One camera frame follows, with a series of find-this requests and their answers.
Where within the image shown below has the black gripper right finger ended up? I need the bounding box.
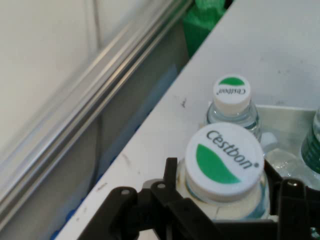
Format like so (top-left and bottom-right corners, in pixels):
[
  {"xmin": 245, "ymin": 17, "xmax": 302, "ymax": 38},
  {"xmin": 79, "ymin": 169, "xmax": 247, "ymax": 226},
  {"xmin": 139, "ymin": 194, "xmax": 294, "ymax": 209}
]
[{"xmin": 263, "ymin": 159, "xmax": 320, "ymax": 240}]

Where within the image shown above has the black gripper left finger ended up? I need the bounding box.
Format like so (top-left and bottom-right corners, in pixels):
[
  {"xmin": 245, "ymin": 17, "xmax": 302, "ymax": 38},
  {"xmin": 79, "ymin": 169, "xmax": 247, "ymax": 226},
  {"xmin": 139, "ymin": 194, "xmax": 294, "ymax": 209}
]
[{"xmin": 82, "ymin": 157, "xmax": 226, "ymax": 240}]

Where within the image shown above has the clear water bottle green label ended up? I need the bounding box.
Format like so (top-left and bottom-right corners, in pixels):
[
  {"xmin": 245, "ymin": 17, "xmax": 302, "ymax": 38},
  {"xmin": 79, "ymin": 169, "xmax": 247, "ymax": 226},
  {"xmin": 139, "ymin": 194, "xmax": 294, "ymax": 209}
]
[
  {"xmin": 204, "ymin": 74, "xmax": 263, "ymax": 145},
  {"xmin": 299, "ymin": 107, "xmax": 320, "ymax": 182},
  {"xmin": 177, "ymin": 121, "xmax": 271, "ymax": 221}
]

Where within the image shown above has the green foam block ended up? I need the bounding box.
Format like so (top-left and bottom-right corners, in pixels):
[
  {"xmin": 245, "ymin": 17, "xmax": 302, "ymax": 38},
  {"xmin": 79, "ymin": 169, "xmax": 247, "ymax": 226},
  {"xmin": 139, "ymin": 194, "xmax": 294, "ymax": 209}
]
[{"xmin": 181, "ymin": 0, "xmax": 229, "ymax": 59}]

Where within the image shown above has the aluminium wall rail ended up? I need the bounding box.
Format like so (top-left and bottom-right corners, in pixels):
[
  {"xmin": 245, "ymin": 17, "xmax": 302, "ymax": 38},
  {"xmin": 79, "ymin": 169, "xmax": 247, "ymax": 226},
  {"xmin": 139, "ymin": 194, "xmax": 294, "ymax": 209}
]
[{"xmin": 0, "ymin": 0, "xmax": 195, "ymax": 218}]

